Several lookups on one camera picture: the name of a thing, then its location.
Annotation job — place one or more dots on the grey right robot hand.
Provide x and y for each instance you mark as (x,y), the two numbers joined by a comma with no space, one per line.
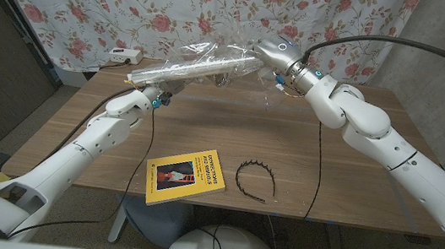
(280,55)

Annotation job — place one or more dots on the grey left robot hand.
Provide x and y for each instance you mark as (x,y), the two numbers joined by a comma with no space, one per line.
(167,92)

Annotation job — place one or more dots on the silver cling film roll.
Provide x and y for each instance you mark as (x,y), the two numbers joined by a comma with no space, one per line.
(195,68)

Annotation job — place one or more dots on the transparent cling film sheet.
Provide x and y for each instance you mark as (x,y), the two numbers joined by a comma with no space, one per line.
(231,53)

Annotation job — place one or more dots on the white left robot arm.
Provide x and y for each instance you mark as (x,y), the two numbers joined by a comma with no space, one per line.
(64,169)

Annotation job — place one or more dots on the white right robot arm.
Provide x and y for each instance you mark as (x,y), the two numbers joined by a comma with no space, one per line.
(394,150)

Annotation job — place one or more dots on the yellow book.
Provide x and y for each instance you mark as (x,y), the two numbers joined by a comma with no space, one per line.
(186,177)

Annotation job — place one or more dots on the black toothed hair band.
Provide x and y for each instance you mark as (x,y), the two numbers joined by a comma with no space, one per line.
(237,179)

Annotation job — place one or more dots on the white power strip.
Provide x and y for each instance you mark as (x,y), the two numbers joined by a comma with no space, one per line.
(122,56)

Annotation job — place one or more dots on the floral backdrop cloth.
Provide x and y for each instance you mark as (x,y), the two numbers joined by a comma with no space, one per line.
(135,3)

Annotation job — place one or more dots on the blue-grey stool under table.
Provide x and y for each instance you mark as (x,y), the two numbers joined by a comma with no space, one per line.
(159,223)

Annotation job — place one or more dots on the white table leg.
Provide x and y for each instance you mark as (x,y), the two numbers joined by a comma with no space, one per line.
(117,226)

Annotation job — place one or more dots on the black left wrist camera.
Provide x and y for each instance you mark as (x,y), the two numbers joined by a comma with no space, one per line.
(162,101)

